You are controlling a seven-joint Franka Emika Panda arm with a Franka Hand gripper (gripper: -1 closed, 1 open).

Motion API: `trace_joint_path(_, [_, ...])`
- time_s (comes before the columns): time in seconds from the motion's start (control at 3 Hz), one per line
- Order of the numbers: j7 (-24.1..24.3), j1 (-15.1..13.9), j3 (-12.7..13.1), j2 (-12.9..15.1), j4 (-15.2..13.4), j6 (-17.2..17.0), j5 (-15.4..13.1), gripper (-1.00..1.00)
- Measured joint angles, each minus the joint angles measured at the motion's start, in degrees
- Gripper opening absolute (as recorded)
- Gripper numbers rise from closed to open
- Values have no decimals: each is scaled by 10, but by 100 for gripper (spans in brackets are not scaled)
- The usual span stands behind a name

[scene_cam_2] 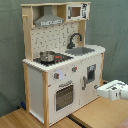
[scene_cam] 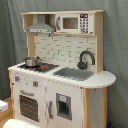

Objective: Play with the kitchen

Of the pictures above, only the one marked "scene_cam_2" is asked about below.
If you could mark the white toy microwave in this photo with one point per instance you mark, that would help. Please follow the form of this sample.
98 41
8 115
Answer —
77 12

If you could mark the white cabinet door with dispenser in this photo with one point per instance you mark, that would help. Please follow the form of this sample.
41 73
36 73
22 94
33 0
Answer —
90 77

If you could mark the steel toy pot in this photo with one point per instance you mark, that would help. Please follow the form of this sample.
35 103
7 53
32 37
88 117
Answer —
47 56

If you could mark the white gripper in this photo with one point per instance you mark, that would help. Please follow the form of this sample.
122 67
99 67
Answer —
113 90

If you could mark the wooden toy kitchen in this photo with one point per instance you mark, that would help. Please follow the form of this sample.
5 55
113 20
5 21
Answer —
40 84

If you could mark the black toy stovetop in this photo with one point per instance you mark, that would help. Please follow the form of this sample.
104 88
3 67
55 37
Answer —
58 59

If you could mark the grey range hood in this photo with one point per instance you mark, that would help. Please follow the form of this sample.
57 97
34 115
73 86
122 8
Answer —
48 18

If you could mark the grey toy sink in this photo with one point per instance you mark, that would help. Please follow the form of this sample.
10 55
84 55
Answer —
79 51

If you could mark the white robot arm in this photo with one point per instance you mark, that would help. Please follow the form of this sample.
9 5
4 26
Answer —
125 92

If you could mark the red right stove knob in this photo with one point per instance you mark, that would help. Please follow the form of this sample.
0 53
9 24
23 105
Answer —
74 69

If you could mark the white oven door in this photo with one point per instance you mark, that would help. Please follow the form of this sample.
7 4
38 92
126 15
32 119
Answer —
64 96

